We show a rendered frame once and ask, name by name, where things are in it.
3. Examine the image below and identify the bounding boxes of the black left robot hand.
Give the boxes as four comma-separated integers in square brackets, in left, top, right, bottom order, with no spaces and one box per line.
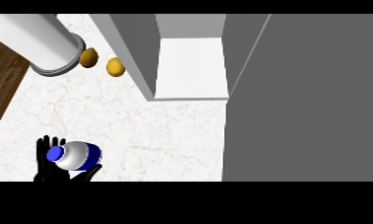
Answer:
[33,134,104,183]

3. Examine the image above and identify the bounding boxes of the blue capped water bottle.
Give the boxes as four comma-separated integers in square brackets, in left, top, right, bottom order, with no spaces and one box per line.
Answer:
[46,140,104,172]

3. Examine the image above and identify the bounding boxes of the grey open cabinet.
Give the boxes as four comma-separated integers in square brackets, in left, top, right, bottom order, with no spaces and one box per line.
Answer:
[89,14,272,103]

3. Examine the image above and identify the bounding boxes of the dark grey cabinet door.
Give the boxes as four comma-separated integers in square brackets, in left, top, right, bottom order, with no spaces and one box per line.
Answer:
[222,14,373,183]

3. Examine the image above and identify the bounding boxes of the bright yellow lemon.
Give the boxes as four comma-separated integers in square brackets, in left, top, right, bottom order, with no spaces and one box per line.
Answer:
[105,56,128,78]

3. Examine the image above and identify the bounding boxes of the dark yellow lemon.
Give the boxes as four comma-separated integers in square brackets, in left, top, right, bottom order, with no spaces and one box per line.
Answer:
[79,46,101,69]

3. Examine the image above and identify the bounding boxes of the white cylindrical container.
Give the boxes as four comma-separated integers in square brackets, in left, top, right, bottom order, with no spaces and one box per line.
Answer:
[0,14,88,78]

